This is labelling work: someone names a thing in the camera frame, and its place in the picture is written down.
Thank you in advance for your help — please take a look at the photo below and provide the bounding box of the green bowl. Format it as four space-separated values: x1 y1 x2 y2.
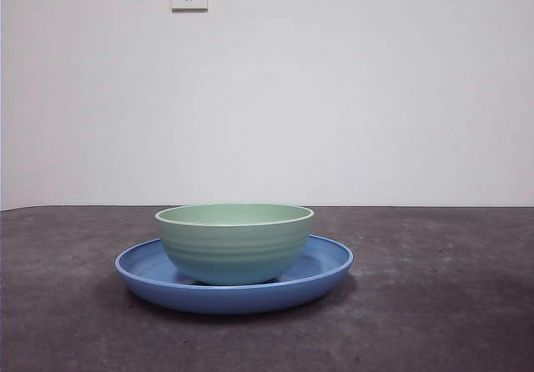
154 203 315 286

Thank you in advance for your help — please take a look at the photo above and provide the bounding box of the blue plate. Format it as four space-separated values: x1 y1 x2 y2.
114 234 355 316

